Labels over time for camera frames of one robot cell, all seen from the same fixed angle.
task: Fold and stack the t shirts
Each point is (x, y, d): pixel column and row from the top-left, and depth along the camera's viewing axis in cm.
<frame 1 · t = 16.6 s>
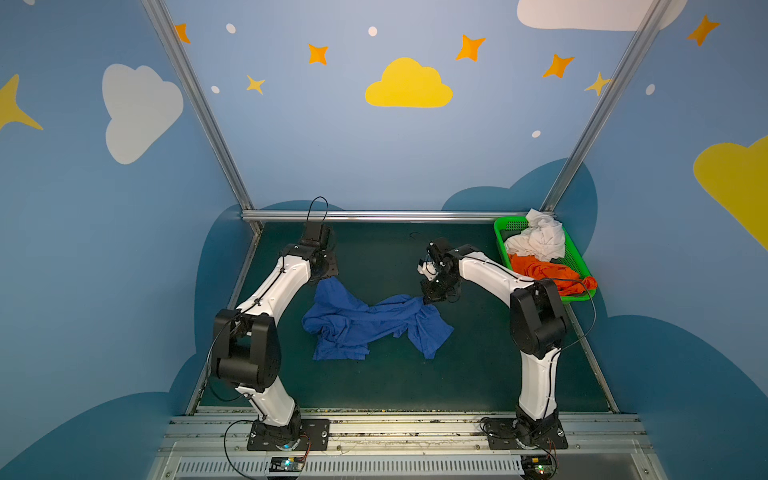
left hand: (331, 267, 91), fingers closed
right hand: (428, 298, 94), fingers closed
blue panda print t-shirt: (343, 326, 89), point 6 cm above the table
white t-shirt: (543, 238, 106), point 11 cm above the table

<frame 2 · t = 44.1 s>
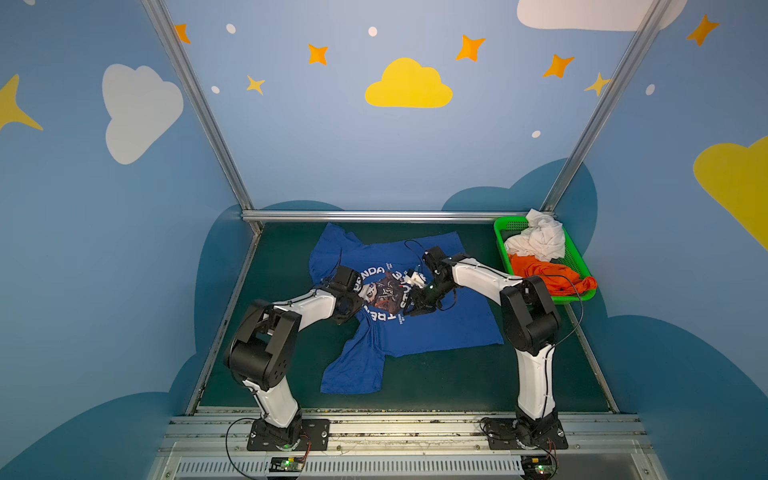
left hand: (362, 306, 97), fingers closed
right hand: (410, 310, 92), fingers open
blue panda print t-shirt: (355, 356, 89), on the table
the other named things where they were.

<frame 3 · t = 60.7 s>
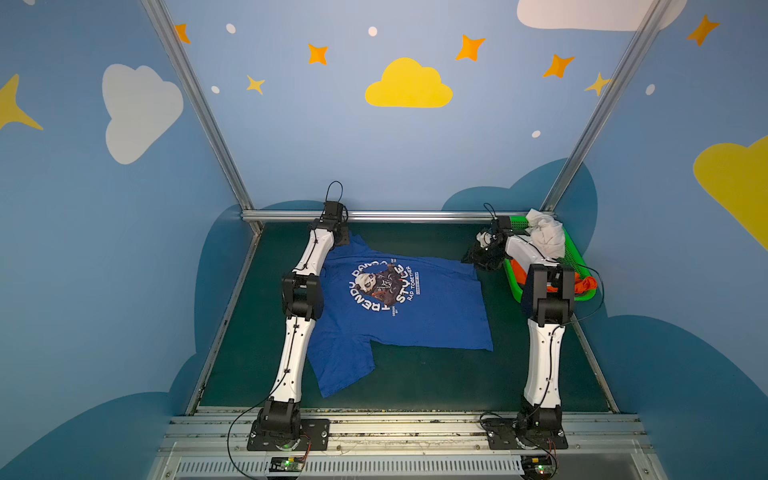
left hand: (341, 236, 114), fingers closed
right hand: (469, 258, 108), fingers open
blue panda print t-shirt: (368, 296, 103), on the table
the other named things where they were.

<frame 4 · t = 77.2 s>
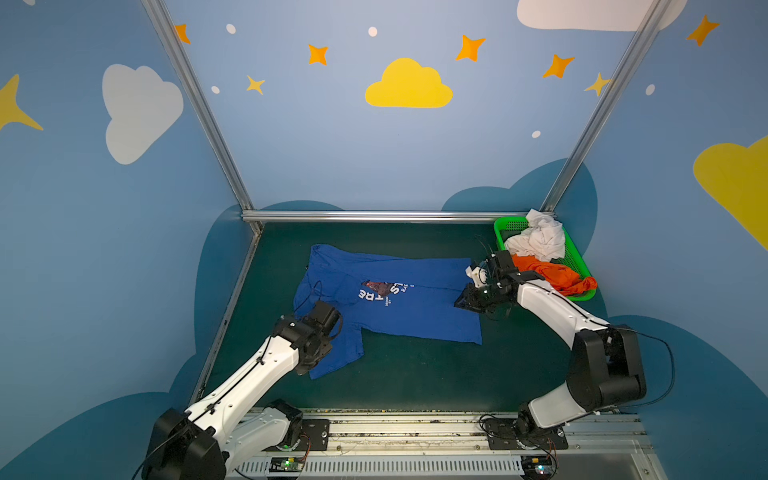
left hand: (323, 353, 81), fingers open
right hand: (461, 300, 89), fingers closed
blue panda print t-shirt: (406, 296, 104), on the table
the other named things where they were.

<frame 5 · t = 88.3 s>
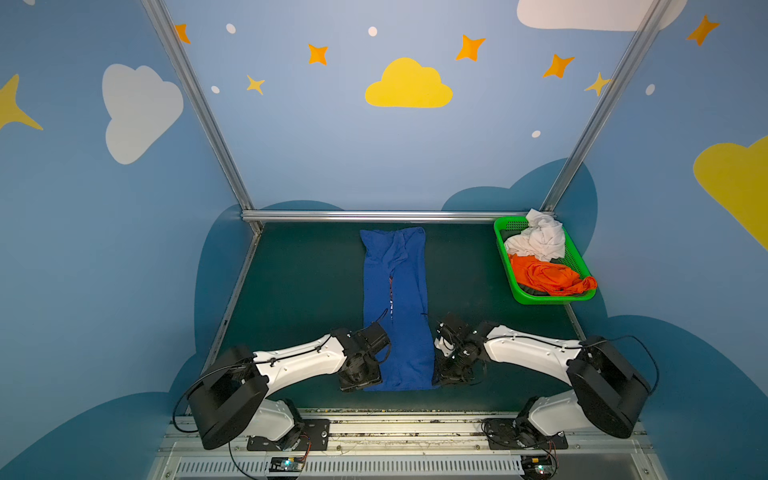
left hand: (376, 387, 81), fingers open
right hand: (438, 380, 82), fingers open
blue panda print t-shirt: (396, 283, 106), on the table
the other named things where they were.

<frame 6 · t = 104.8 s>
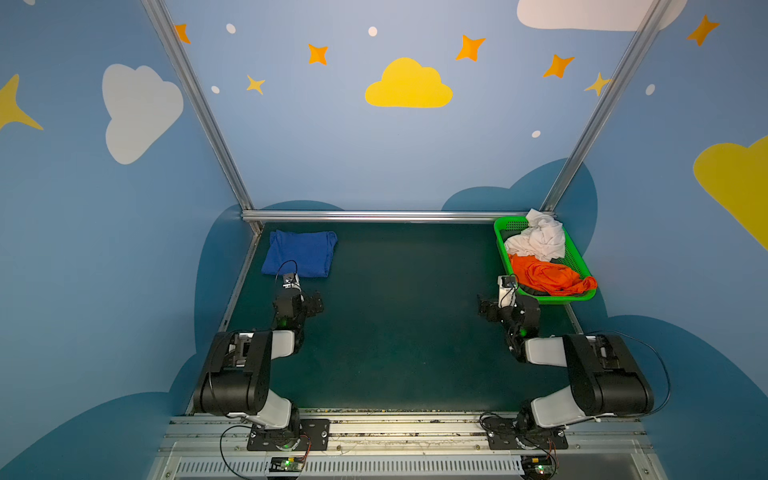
left hand: (307, 292, 95), fingers open
right hand: (497, 290, 94), fingers open
blue panda print t-shirt: (306, 254, 110), point 4 cm above the table
the other named things where they were.

